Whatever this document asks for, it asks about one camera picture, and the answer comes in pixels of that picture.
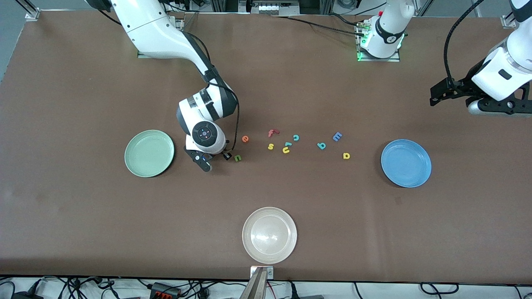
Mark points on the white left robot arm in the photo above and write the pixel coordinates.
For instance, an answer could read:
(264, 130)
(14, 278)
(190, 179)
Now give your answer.
(390, 25)

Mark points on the red letter f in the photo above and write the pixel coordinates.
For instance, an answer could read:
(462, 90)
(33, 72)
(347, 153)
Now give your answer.
(271, 133)

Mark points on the beige plate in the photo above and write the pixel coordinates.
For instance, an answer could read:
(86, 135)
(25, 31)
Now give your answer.
(269, 235)

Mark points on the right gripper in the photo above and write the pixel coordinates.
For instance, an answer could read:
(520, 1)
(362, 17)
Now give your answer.
(226, 155)

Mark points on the white power strip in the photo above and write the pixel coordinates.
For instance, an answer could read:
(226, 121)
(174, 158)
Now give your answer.
(274, 8)

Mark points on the black orange power strip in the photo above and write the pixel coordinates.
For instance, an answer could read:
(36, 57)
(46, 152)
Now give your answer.
(164, 290)

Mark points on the teal letter a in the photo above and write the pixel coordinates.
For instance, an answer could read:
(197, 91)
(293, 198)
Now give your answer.
(324, 145)

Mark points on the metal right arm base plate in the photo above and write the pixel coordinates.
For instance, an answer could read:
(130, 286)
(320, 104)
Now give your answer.
(141, 55)

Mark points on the aluminium corner bracket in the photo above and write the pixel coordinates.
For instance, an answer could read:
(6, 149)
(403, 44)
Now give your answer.
(31, 14)
(508, 20)

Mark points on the silver mounting bracket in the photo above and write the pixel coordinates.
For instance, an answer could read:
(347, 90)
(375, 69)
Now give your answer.
(270, 273)

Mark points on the green plate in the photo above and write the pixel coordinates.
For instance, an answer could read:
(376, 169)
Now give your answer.
(149, 153)

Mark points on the blue letter m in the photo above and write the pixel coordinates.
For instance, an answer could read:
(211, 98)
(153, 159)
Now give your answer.
(337, 136)

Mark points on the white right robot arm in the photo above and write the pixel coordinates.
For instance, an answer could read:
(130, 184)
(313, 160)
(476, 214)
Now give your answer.
(153, 33)

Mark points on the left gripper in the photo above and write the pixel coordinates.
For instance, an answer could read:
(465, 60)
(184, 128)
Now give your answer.
(466, 86)

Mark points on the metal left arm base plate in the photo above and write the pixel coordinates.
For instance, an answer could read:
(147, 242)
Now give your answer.
(394, 59)

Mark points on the blue plate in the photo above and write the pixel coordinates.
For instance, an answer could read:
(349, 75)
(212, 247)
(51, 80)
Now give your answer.
(406, 163)

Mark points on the aluminium camera post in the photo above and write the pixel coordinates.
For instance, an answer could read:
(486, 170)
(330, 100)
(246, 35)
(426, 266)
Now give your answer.
(255, 288)

